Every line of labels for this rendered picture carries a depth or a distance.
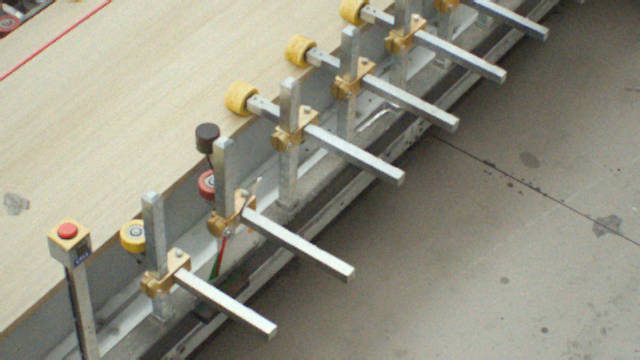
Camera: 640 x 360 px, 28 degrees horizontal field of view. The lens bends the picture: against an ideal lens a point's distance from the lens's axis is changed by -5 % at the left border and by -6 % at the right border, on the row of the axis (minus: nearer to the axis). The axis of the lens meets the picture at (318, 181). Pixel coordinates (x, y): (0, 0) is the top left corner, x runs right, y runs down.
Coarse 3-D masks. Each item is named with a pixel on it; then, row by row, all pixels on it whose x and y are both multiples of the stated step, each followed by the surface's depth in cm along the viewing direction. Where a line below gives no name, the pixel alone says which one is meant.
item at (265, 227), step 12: (252, 216) 323; (252, 228) 323; (264, 228) 320; (276, 228) 320; (276, 240) 320; (288, 240) 317; (300, 240) 318; (300, 252) 316; (312, 252) 315; (324, 252) 315; (324, 264) 313; (336, 264) 312; (336, 276) 313; (348, 276) 310
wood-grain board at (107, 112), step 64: (64, 0) 378; (128, 0) 378; (192, 0) 379; (256, 0) 379; (320, 0) 380; (384, 0) 381; (0, 64) 357; (64, 64) 357; (128, 64) 357; (192, 64) 357; (256, 64) 358; (0, 128) 337; (64, 128) 338; (128, 128) 338; (192, 128) 339; (0, 192) 320; (64, 192) 321; (128, 192) 322; (0, 256) 305; (0, 320) 291
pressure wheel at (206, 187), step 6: (204, 174) 326; (210, 174) 326; (198, 180) 325; (204, 180) 325; (210, 180) 325; (198, 186) 325; (204, 186) 323; (210, 186) 323; (204, 192) 323; (210, 192) 322; (204, 198) 324; (210, 198) 323
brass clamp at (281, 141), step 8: (312, 112) 334; (304, 120) 332; (312, 120) 333; (296, 128) 329; (272, 136) 329; (280, 136) 327; (288, 136) 328; (296, 136) 330; (272, 144) 330; (280, 144) 328; (288, 144) 328; (296, 144) 332; (280, 152) 330
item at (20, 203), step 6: (6, 192) 318; (6, 198) 318; (12, 198) 318; (18, 198) 317; (24, 198) 317; (6, 204) 316; (12, 204) 315; (18, 204) 316; (24, 204) 316; (12, 210) 315; (18, 210) 315
